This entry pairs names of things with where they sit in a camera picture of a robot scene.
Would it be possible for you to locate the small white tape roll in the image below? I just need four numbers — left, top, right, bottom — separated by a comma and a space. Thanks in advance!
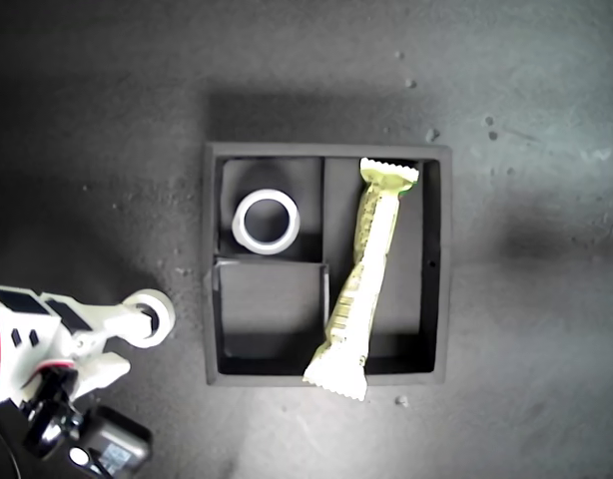
117, 287, 177, 349

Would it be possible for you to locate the large white tape roll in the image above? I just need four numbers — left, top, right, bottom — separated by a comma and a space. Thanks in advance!
231, 188, 302, 255

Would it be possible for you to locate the snack bar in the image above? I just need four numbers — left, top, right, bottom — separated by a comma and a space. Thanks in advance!
302, 157, 420, 401

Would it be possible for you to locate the black compartment tray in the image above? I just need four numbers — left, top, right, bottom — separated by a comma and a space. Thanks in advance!
203, 142, 453, 388

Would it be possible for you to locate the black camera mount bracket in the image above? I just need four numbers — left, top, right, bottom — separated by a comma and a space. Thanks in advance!
21, 368, 88, 460

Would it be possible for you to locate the thin black cable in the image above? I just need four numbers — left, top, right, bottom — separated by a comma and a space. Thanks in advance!
0, 412, 24, 479

